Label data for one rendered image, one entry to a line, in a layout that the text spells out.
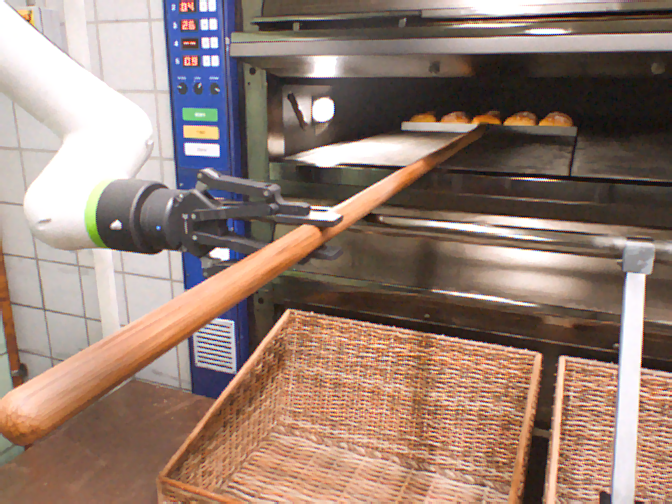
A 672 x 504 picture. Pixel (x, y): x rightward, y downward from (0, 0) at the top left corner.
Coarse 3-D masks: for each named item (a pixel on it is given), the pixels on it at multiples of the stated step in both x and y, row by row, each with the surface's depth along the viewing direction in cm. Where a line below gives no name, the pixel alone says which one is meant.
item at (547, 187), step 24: (288, 168) 127; (312, 168) 125; (336, 168) 123; (360, 168) 121; (384, 168) 120; (432, 192) 117; (456, 192) 115; (480, 192) 113; (504, 192) 111; (528, 192) 110; (552, 192) 108; (576, 192) 106; (600, 192) 105; (624, 192) 103; (648, 192) 102
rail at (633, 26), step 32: (256, 32) 107; (288, 32) 104; (320, 32) 102; (352, 32) 100; (384, 32) 98; (416, 32) 96; (448, 32) 94; (480, 32) 92; (512, 32) 90; (544, 32) 89; (576, 32) 87; (608, 32) 86; (640, 32) 84
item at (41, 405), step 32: (480, 128) 174; (384, 192) 85; (256, 256) 53; (288, 256) 57; (192, 288) 46; (224, 288) 47; (256, 288) 51; (160, 320) 40; (192, 320) 42; (96, 352) 35; (128, 352) 37; (160, 352) 39; (32, 384) 31; (64, 384) 32; (96, 384) 34; (0, 416) 30; (32, 416) 30; (64, 416) 32
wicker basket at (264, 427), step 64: (320, 320) 131; (256, 384) 123; (384, 384) 125; (448, 384) 119; (512, 384) 115; (192, 448) 104; (256, 448) 126; (320, 448) 127; (384, 448) 125; (448, 448) 120; (512, 448) 115
